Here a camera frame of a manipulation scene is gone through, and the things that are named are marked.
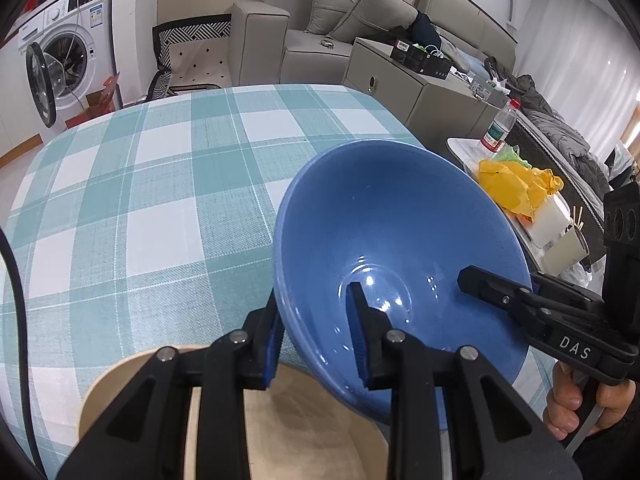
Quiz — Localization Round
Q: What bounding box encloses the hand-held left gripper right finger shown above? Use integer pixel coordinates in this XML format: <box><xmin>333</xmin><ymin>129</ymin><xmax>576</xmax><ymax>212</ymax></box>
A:
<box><xmin>346</xmin><ymin>281</ymin><xmax>571</xmax><ymax>480</ymax></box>

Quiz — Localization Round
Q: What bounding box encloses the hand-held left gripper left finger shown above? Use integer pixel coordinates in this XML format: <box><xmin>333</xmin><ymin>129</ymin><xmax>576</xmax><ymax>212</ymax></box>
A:
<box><xmin>55</xmin><ymin>287</ymin><xmax>288</xmax><ymax>480</ymax></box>

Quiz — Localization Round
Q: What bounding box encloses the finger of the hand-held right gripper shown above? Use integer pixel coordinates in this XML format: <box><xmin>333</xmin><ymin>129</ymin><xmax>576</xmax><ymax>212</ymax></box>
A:
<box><xmin>457</xmin><ymin>266</ymin><xmax>557</xmax><ymax>342</ymax></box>
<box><xmin>531</xmin><ymin>272</ymin><xmax>604</xmax><ymax>312</ymax></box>

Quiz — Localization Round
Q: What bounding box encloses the cream plate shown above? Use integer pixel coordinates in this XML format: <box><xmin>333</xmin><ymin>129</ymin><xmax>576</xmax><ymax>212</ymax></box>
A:
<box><xmin>78</xmin><ymin>344</ymin><xmax>391</xmax><ymax>480</ymax></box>

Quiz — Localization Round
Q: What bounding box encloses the blue bowl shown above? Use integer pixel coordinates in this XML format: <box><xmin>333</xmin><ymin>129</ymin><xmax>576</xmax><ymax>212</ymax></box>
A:
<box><xmin>272</xmin><ymin>140</ymin><xmax>535</xmax><ymax>426</ymax></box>

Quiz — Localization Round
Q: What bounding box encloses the person's right forearm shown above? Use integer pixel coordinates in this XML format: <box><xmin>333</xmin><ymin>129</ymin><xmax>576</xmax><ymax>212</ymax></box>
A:
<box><xmin>575</xmin><ymin>410</ymin><xmax>640</xmax><ymax>480</ymax></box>

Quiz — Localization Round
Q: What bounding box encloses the person's right hand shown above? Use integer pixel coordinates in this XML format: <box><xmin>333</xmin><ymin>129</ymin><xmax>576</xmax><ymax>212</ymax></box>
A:
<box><xmin>544</xmin><ymin>360</ymin><xmax>640</xmax><ymax>441</ymax></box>

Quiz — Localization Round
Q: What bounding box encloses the beige paper cup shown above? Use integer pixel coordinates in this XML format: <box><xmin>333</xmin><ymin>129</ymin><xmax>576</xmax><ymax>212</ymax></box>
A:
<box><xmin>542</xmin><ymin>227</ymin><xmax>591</xmax><ymax>276</ymax></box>

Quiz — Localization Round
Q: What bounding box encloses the white paper cup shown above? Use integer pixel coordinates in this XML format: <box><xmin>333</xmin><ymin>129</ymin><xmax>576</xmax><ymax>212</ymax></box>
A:
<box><xmin>530</xmin><ymin>194</ymin><xmax>573</xmax><ymax>246</ymax></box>

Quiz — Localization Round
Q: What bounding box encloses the yellow plastic bag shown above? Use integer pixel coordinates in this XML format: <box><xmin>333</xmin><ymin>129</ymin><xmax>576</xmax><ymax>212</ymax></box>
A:
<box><xmin>477</xmin><ymin>157</ymin><xmax>563</xmax><ymax>221</ymax></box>

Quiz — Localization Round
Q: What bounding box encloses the green packet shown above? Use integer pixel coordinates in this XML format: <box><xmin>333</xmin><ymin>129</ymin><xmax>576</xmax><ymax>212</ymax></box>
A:
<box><xmin>492</xmin><ymin>145</ymin><xmax>533</xmax><ymax>168</ymax></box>

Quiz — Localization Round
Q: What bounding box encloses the clear bottle with red cap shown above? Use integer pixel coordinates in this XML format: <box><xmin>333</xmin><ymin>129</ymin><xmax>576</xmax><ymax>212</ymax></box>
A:
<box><xmin>480</xmin><ymin>99</ymin><xmax>521</xmax><ymax>152</ymax></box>

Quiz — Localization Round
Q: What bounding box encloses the dark grey blanket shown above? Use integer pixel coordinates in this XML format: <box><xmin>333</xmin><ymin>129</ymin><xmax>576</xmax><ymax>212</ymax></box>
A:
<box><xmin>485</xmin><ymin>57</ymin><xmax>608</xmax><ymax>211</ymax></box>

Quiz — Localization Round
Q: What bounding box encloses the clear plastic box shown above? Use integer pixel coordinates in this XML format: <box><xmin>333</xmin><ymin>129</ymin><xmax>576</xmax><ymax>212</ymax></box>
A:
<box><xmin>470</xmin><ymin>76</ymin><xmax>511</xmax><ymax>107</ymax></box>

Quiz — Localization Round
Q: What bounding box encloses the grey side cabinet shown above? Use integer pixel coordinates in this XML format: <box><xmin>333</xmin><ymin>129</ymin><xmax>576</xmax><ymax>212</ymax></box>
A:
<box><xmin>342</xmin><ymin>37</ymin><xmax>511</xmax><ymax>138</ymax></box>

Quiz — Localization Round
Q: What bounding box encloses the black box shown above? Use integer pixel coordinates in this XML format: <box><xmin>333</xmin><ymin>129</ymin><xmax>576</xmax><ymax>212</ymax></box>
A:
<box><xmin>390</xmin><ymin>39</ymin><xmax>453</xmax><ymax>80</ymax></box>

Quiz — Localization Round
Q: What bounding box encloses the black jacket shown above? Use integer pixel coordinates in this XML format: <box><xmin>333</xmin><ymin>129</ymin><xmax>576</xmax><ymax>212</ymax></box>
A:
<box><xmin>370</xmin><ymin>12</ymin><xmax>443</xmax><ymax>48</ymax></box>

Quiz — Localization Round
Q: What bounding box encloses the grey cushion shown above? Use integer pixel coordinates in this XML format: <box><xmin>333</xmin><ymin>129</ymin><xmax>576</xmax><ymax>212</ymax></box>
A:
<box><xmin>306</xmin><ymin>0</ymin><xmax>361</xmax><ymax>36</ymax></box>
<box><xmin>330</xmin><ymin>0</ymin><xmax>418</xmax><ymax>43</ymax></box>

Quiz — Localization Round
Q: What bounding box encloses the red cardboard box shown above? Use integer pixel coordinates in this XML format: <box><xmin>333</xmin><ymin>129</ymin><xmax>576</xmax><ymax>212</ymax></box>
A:
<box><xmin>65</xmin><ymin>74</ymin><xmax>123</xmax><ymax>131</ymax></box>

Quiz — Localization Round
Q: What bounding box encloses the grey sofa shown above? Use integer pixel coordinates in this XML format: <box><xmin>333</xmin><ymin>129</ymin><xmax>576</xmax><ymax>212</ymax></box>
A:
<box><xmin>230</xmin><ymin>0</ymin><xmax>518</xmax><ymax>88</ymax></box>

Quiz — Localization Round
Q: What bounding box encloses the white washing machine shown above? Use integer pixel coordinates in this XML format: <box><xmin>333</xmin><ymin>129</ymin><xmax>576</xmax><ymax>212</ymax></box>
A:
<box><xmin>17</xmin><ymin>0</ymin><xmax>118</xmax><ymax>128</ymax></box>

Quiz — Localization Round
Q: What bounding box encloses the white kitchen counter cabinet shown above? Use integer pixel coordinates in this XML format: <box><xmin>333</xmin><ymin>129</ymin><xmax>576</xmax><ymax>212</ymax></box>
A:
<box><xmin>0</xmin><ymin>30</ymin><xmax>46</xmax><ymax>171</ymax></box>

